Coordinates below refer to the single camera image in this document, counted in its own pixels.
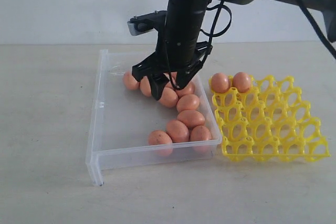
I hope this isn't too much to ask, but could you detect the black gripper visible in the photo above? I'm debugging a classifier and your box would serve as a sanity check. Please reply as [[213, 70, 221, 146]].
[[132, 0, 209, 101]]

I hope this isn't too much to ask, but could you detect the brown egg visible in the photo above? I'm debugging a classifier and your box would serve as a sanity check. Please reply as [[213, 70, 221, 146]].
[[148, 130, 173, 156], [123, 71, 140, 90], [166, 120, 190, 143], [211, 72, 230, 93], [176, 94, 200, 112], [190, 125, 212, 153], [159, 87, 179, 108], [232, 72, 252, 93], [177, 110, 205, 129]]

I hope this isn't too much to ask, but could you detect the yellow plastic egg tray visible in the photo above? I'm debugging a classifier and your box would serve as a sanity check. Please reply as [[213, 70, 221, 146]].
[[212, 75, 330, 162]]

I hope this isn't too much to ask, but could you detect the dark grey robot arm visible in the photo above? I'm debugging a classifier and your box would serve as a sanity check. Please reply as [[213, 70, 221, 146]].
[[128, 0, 335, 100]]

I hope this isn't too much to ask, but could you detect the brown egg third row right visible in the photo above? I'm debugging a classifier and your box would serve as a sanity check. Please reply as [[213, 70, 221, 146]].
[[176, 81, 195, 98]]

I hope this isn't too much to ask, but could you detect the brown egg second row left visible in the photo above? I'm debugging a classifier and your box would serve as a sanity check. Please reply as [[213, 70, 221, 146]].
[[140, 76, 152, 97]]

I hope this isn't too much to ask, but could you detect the clear plastic tray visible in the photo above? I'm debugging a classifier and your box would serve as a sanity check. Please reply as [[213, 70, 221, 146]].
[[86, 49, 222, 186]]

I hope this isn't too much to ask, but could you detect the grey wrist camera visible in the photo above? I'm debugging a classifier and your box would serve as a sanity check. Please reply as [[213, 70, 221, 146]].
[[127, 10, 167, 36]]

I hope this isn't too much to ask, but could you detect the black camera cable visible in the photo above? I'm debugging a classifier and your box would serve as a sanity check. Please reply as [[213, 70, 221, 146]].
[[164, 0, 336, 90]]

